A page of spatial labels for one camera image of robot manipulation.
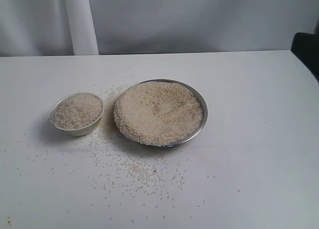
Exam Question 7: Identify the white ceramic rice bowl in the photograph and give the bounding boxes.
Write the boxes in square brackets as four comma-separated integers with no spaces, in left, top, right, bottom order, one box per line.
[49,92,104,136]

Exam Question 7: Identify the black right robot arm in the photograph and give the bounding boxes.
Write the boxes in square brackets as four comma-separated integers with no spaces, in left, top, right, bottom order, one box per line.
[291,32,319,81]

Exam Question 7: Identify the round steel rice tray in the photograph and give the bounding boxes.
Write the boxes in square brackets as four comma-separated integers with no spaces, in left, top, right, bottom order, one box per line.
[113,79,208,148]

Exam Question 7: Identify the white backdrop curtain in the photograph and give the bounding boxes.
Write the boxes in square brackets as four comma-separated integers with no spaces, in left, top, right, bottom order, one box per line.
[0,0,319,56]

